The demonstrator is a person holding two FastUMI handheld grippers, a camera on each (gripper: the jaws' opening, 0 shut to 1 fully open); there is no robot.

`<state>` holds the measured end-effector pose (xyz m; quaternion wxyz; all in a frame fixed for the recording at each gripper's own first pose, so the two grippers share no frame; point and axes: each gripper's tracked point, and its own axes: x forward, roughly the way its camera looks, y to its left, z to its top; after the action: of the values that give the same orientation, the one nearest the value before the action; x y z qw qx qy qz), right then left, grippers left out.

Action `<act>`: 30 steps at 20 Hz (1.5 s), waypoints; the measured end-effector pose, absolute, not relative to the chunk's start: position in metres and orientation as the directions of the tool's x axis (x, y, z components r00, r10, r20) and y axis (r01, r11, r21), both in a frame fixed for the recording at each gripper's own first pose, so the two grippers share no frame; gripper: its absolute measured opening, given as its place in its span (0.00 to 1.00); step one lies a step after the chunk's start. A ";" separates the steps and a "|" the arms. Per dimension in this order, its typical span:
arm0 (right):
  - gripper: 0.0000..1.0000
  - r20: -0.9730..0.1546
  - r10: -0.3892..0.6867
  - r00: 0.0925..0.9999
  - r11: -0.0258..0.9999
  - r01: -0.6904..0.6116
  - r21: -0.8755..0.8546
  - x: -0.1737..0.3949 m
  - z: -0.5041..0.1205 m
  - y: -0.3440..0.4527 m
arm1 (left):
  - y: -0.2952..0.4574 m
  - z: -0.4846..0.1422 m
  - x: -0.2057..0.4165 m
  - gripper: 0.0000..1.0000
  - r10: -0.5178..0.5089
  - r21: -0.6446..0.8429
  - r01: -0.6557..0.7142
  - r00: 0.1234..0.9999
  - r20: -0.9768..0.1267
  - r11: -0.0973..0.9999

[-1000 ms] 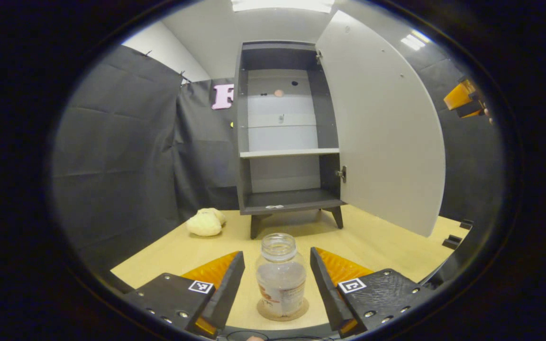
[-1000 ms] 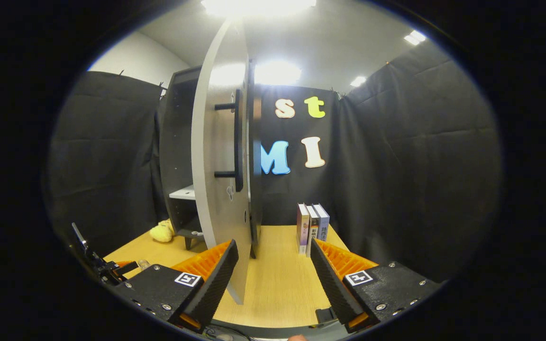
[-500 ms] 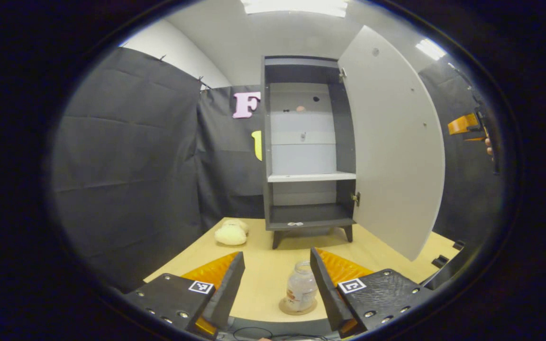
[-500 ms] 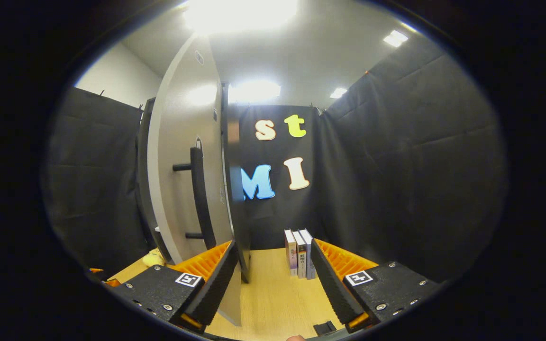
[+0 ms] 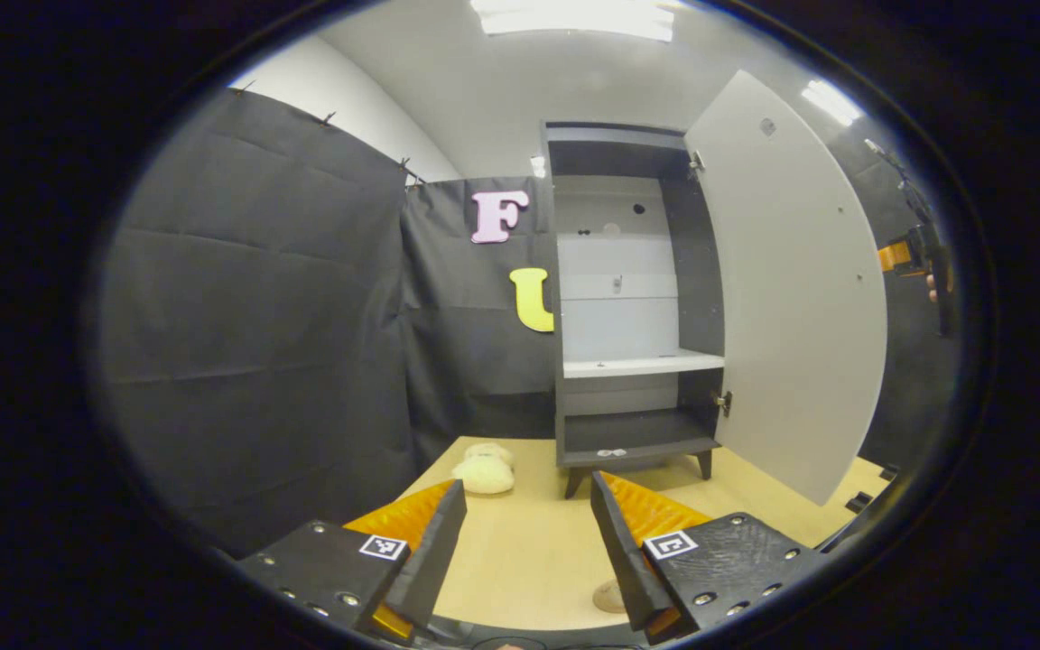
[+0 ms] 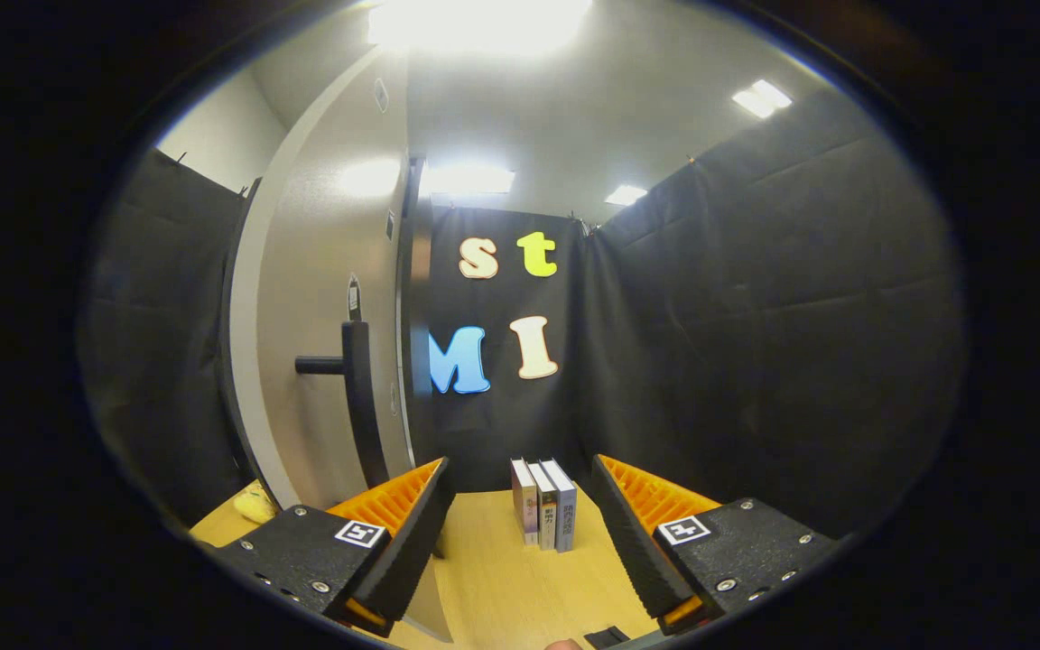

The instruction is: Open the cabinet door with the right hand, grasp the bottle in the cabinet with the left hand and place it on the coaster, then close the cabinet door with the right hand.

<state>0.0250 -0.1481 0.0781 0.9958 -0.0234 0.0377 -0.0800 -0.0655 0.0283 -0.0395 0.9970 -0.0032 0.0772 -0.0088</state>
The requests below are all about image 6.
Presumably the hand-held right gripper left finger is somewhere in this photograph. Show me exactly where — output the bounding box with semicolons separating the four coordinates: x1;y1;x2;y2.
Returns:
209;457;458;637

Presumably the white book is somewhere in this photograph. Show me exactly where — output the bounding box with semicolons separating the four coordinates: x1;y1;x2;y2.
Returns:
527;460;560;552

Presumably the double ceiling light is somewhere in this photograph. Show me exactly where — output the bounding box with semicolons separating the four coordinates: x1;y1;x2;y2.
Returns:
732;79;794;119

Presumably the black backdrop cloth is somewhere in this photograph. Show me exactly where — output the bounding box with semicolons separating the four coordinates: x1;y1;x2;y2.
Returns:
78;86;968;543

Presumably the blue-grey book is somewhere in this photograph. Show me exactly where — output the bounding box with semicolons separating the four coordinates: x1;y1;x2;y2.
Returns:
540;459;578;553

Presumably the black door handle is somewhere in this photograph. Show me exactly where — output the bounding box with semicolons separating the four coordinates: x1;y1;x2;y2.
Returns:
294;320;390;490

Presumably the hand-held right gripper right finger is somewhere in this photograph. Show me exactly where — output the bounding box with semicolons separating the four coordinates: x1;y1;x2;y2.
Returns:
590;453;846;635

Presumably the grey cabinet door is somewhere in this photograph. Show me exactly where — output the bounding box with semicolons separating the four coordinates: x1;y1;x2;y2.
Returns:
224;45;454;644

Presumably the yellow coaster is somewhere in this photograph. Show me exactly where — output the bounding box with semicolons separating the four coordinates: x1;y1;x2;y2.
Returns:
231;487;279;526

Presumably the large ceiling light panel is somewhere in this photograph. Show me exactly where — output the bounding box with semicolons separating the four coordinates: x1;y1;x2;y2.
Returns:
367;0;593;57

